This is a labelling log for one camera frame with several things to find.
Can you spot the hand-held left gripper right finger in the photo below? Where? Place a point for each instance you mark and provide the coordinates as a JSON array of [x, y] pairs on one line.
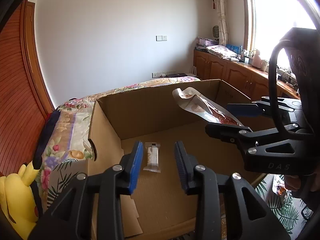
[[180, 166]]

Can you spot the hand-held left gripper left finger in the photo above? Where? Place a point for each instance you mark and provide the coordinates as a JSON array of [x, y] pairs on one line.
[[136, 166]]

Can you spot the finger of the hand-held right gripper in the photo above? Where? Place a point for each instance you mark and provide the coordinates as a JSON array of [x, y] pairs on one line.
[[241, 110], [225, 131]]

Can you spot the small clear snack packet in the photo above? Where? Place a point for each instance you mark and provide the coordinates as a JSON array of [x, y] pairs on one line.
[[152, 157]]

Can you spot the orange snack bag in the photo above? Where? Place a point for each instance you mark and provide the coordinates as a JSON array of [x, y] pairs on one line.
[[280, 188]]

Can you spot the white snack bag red contents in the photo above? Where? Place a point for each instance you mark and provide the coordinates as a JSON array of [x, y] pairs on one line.
[[200, 107]]

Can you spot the brown cardboard box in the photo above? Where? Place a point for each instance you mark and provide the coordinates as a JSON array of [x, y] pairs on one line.
[[162, 200]]

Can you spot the leaf print bed sheet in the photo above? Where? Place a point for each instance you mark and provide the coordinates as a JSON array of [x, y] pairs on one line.
[[282, 213]]

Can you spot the wooden cabinet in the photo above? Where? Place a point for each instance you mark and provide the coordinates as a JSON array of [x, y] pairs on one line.
[[215, 67]]

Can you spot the pink kettle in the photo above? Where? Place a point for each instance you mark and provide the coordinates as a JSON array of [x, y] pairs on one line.
[[256, 60]]

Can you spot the white router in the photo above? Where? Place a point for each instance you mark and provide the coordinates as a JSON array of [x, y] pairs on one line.
[[192, 72]]

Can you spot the folded floral cloth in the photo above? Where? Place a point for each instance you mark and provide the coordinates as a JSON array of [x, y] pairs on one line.
[[221, 51]]

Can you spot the blue box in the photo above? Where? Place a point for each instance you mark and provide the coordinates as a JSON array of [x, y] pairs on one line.
[[235, 48]]

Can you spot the purple box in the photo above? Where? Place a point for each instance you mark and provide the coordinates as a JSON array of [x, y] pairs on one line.
[[206, 41]]

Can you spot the floral blanket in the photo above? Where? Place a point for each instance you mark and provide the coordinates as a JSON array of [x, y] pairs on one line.
[[72, 120]]

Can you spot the small dark round fan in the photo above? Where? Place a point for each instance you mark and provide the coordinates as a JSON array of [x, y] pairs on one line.
[[217, 32]]

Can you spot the dark blue cloth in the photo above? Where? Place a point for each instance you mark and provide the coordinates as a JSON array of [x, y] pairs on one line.
[[47, 130]]

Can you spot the patterned beige curtain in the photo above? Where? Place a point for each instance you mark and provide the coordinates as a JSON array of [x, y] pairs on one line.
[[221, 12]]

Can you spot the wooden framed window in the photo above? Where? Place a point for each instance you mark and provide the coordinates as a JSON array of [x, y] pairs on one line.
[[275, 12]]

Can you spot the yellow plush toy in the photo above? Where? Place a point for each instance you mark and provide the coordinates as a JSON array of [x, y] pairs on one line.
[[17, 200]]

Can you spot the wooden slatted wardrobe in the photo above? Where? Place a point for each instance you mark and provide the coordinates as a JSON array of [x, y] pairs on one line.
[[17, 92]]

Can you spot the white wall socket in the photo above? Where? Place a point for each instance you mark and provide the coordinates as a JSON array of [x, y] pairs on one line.
[[155, 75]]

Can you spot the white wall switch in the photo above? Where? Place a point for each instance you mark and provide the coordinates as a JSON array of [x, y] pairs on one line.
[[161, 38]]

